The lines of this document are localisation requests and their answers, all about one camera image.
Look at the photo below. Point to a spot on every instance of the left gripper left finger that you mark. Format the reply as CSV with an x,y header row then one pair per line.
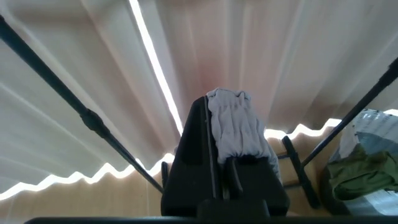
x,y
186,180

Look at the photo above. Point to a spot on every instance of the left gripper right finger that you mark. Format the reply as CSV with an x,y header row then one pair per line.
x,y
261,186

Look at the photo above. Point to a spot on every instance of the pale grey shorts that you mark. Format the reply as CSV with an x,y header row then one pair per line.
x,y
236,124

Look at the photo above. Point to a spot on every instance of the black clothes rack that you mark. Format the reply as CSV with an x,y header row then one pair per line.
x,y
90,119

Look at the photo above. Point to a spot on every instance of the white laundry basket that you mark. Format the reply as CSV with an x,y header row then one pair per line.
x,y
373,121

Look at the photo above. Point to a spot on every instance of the green garment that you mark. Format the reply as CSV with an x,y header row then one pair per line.
x,y
363,174

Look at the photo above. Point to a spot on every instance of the beige curtain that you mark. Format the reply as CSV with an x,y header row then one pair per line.
x,y
280,46

